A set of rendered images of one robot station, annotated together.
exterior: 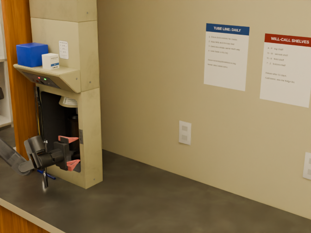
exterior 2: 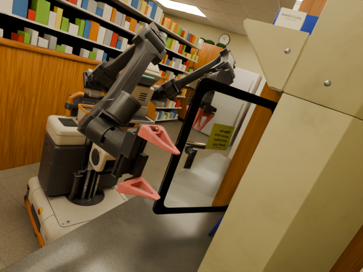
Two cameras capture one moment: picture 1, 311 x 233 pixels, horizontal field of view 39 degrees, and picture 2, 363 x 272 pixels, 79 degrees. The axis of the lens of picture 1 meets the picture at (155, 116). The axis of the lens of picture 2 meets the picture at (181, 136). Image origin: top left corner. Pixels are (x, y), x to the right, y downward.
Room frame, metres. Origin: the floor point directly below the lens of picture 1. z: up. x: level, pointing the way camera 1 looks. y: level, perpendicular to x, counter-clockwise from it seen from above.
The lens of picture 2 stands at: (1.62, -0.03, 1.39)
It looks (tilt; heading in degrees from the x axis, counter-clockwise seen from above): 17 degrees down; 75
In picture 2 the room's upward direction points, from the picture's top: 20 degrees clockwise
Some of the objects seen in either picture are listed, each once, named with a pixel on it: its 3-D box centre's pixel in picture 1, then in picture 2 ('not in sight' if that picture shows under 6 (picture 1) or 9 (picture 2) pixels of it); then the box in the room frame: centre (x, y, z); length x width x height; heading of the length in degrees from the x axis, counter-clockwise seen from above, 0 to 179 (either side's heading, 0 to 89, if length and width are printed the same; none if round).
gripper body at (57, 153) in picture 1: (55, 156); (123, 147); (1.62, 0.40, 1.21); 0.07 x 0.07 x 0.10; 50
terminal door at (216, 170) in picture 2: (40, 136); (218, 157); (1.89, 0.53, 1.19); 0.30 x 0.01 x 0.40; 17
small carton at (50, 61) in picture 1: (50, 61); (287, 28); (1.89, 0.46, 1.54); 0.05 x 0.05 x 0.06; 56
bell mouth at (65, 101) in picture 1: (77, 96); not in sight; (2.02, 0.37, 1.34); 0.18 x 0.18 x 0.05
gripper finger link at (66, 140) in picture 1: (69, 144); (156, 148); (1.68, 0.35, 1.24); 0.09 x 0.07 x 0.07; 140
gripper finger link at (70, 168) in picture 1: (70, 160); (142, 179); (1.68, 0.35, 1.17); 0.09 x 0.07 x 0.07; 140
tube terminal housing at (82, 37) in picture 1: (78, 98); (324, 151); (2.05, 0.37, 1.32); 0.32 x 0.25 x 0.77; 52
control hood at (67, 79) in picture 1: (46, 78); (271, 68); (1.91, 0.48, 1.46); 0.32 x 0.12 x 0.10; 52
